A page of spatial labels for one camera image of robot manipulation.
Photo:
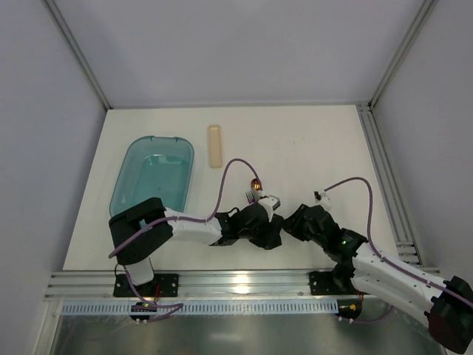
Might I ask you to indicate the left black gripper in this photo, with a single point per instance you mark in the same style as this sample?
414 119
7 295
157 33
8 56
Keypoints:
269 229

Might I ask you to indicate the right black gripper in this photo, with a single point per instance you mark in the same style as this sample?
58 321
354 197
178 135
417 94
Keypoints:
299 222

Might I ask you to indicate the iridescent fork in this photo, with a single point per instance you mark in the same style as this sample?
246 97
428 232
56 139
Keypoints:
251 196

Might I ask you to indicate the black paper napkin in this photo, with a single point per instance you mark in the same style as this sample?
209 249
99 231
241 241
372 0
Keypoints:
269 237

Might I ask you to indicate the copper spoon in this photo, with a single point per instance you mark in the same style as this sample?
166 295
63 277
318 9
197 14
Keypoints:
256 187

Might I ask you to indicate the beige cutlery case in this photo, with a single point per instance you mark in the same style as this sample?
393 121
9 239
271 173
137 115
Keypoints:
215 154

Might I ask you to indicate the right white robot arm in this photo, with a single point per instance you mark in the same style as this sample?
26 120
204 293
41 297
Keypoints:
444 307

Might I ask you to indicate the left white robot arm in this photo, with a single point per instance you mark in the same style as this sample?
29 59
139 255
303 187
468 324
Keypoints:
141 230

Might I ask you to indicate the teal plastic basin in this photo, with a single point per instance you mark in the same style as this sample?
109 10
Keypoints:
154 167

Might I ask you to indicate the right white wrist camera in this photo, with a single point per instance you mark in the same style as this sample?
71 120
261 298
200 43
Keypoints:
323 200

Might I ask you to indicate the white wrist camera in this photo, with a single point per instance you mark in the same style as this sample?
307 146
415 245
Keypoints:
270 203
323 200

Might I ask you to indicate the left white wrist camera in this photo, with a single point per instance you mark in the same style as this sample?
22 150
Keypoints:
270 203

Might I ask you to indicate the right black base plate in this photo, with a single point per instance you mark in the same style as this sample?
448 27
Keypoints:
324 283

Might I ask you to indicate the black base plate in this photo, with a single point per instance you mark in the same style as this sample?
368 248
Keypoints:
324 283
162 285

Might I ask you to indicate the white slotted cable duct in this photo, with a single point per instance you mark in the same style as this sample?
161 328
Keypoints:
202 307

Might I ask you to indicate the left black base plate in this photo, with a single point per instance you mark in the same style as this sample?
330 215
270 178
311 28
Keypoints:
162 285

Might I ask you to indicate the right side aluminium rail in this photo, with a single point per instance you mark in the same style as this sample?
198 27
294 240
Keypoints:
401 225

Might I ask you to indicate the aluminium rail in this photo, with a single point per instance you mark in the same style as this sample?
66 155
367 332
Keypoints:
91 285
401 225

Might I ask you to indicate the aluminium front rail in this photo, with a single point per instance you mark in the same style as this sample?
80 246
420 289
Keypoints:
91 285

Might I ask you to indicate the right aluminium frame post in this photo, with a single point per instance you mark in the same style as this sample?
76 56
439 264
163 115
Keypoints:
413 31

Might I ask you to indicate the aluminium frame post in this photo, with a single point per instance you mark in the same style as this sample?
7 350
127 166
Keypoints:
413 31
76 51

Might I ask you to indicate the left aluminium frame post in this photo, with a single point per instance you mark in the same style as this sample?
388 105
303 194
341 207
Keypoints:
76 51

